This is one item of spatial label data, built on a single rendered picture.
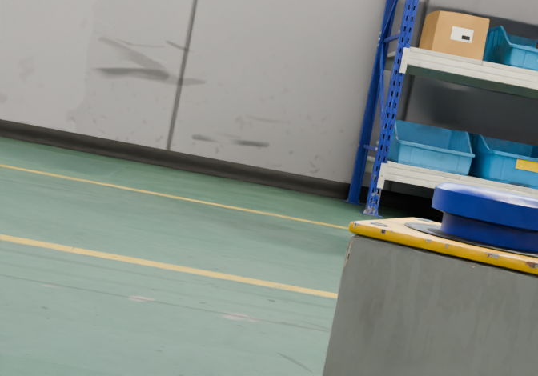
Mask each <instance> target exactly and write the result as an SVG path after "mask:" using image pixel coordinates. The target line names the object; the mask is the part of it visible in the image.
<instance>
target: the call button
mask: <svg viewBox="0 0 538 376"><path fill-rule="evenodd" d="M432 207H433V208H435V209H437V210H439V211H442V212H444V214H443V218H442V222H441V227H440V230H441V231H443V232H445V233H448V234H452V235H455V236H458V237H461V238H467V239H471V240H474V241H477V242H484V243H488V244H492V245H497V246H504V247H508V248H513V249H518V250H528V251H535V252H538V198H532V197H529V196H524V195H520V194H514V193H509V192H505V191H500V190H493V189H488V188H483V187H478V186H469V185H464V184H458V183H452V182H442V183H440V184H439V185H437V186H435V190H434V194H433V199H432Z"/></svg>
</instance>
